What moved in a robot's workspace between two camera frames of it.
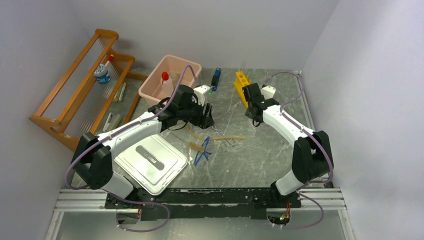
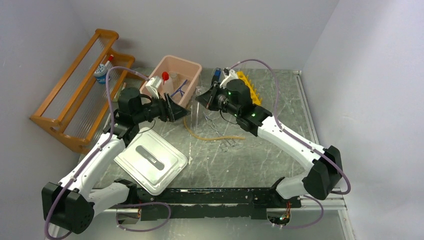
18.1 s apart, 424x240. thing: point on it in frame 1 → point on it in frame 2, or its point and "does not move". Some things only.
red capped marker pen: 110,59 does not move
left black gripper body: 195,114 → 156,109
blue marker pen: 215,78 does not move
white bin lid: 153,161 does not move
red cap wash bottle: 167,85 does not move
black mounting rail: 203,204 does not move
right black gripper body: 248,113 → 220,100
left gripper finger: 208,120 → 177,112
